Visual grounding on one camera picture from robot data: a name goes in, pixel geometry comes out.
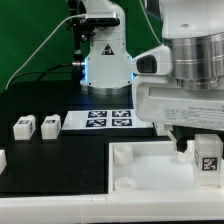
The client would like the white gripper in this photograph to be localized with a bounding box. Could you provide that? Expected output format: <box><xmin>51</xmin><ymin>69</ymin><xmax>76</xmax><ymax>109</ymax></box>
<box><xmin>132</xmin><ymin>75</ymin><xmax>224</xmax><ymax>153</ymax></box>

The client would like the white square tabletop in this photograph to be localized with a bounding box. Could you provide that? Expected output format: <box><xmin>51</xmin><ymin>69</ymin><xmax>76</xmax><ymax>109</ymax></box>
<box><xmin>108</xmin><ymin>140</ymin><xmax>224</xmax><ymax>192</ymax></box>

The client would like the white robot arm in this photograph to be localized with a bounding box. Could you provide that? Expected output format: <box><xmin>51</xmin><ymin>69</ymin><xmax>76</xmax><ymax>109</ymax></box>
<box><xmin>81</xmin><ymin>0</ymin><xmax>224</xmax><ymax>150</ymax></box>

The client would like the white sheet with fiducial tags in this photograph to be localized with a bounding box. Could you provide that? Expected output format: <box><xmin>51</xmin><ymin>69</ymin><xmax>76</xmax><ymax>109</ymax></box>
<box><xmin>62</xmin><ymin>109</ymin><xmax>153</xmax><ymax>130</ymax></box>

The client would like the white left obstacle block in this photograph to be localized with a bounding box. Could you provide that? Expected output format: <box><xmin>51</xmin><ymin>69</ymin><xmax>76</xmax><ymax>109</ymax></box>
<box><xmin>0</xmin><ymin>150</ymin><xmax>7</xmax><ymax>175</ymax></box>

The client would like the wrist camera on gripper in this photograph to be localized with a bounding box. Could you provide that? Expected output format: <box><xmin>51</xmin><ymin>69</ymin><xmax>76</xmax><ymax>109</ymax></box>
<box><xmin>130</xmin><ymin>45</ymin><xmax>173</xmax><ymax>76</ymax></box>

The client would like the white front obstacle rail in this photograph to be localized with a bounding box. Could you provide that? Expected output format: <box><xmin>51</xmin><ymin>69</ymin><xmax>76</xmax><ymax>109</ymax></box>
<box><xmin>0</xmin><ymin>191</ymin><xmax>224</xmax><ymax>224</ymax></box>

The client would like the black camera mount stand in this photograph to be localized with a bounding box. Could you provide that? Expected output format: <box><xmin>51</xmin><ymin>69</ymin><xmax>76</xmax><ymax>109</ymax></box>
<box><xmin>66</xmin><ymin>0</ymin><xmax>95</xmax><ymax>83</ymax></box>

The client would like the white cable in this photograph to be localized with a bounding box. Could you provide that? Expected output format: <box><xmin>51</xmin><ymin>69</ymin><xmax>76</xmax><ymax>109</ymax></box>
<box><xmin>5</xmin><ymin>13</ymin><xmax>87</xmax><ymax>90</ymax></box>

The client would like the black cable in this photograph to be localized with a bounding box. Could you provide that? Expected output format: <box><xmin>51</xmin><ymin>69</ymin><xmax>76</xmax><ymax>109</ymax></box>
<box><xmin>6</xmin><ymin>63</ymin><xmax>75</xmax><ymax>90</ymax></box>

